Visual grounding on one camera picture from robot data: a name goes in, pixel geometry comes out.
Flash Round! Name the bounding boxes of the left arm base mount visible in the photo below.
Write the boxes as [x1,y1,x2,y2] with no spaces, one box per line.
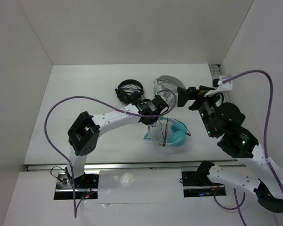
[50,166,100,200]

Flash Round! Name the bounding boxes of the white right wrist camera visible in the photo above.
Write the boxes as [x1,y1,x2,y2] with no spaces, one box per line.
[204,75,233,97]

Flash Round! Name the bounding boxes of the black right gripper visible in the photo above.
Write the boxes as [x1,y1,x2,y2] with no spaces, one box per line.
[175,84,221,136]

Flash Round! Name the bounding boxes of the purple right braided cable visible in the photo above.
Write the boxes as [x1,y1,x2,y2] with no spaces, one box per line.
[213,69,283,226]

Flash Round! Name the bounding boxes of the thin black audio cable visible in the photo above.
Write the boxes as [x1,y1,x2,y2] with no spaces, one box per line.
[159,117,191,147]

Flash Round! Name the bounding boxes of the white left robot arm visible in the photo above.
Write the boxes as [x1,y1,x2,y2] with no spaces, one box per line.
[66,95,168,188]

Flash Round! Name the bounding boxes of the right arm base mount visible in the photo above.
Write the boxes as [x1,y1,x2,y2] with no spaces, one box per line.
[179,161,226,198]

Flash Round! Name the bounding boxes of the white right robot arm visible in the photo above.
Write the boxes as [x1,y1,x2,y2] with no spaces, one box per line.
[177,86,283,213]

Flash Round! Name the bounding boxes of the white gaming headset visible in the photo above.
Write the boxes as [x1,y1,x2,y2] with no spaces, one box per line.
[153,75,186,106]

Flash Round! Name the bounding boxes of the black headphones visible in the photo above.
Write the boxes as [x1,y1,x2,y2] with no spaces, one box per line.
[115,79,144,105]

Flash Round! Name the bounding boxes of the purple left braided cable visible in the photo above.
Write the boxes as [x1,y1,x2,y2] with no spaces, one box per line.
[44,95,177,218]

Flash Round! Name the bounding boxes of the purple braided cable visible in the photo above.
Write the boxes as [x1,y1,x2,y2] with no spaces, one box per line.
[213,69,283,226]
[44,95,177,218]

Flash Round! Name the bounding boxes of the teal cat ear headphones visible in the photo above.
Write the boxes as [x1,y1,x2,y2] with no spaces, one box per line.
[143,117,191,155]

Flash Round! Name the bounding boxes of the aluminium front rail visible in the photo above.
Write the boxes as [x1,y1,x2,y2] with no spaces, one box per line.
[27,160,245,171]

